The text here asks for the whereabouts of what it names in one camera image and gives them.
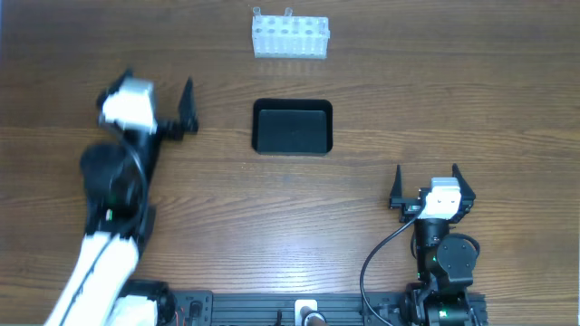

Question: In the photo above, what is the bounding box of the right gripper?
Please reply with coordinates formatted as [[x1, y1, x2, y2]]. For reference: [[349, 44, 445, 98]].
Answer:
[[388, 163, 478, 224]]

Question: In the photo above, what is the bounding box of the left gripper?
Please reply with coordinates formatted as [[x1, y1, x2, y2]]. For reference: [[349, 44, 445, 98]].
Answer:
[[96, 67, 199, 141]]

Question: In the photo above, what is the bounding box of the black tray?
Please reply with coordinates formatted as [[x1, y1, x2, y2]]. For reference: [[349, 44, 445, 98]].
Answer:
[[251, 98, 334, 158]]

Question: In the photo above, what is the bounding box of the white test tube rack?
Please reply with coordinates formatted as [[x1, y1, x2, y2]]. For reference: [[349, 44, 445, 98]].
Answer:
[[251, 14, 331, 60]]

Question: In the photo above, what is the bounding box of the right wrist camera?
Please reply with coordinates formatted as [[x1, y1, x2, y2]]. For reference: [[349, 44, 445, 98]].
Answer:
[[423, 177, 463, 221]]

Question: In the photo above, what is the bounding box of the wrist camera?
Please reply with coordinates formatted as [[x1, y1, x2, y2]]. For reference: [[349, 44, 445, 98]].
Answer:
[[99, 77, 159, 135], [423, 177, 463, 221]]

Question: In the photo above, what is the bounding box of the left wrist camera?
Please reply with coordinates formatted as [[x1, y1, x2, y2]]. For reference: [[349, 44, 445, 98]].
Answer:
[[99, 77, 159, 135]]

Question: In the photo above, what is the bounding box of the mounting rail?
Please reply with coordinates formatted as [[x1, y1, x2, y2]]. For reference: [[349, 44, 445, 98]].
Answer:
[[171, 289, 489, 326]]

